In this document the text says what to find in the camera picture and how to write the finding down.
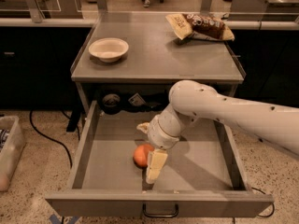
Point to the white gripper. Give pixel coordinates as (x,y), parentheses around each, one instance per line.
(159,136)

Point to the orange fruit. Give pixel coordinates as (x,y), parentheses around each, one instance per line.
(140,156)

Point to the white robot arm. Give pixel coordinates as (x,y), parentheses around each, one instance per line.
(190,101)

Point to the grey open drawer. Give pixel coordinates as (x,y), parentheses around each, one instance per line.
(203,173)

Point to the grey metal cabinet counter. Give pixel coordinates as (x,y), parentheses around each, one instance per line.
(154,56)

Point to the white tag card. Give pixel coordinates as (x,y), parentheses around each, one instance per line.
(136,100)

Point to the black tape roll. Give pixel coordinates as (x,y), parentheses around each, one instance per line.
(110,103)

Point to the white bowl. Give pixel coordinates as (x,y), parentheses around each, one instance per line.
(108,50)

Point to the brown chip bag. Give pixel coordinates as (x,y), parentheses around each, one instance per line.
(201,27)

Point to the clear plastic bin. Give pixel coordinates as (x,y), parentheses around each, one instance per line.
(11,146)

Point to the black drawer handle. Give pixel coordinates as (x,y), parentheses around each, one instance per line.
(160,210)

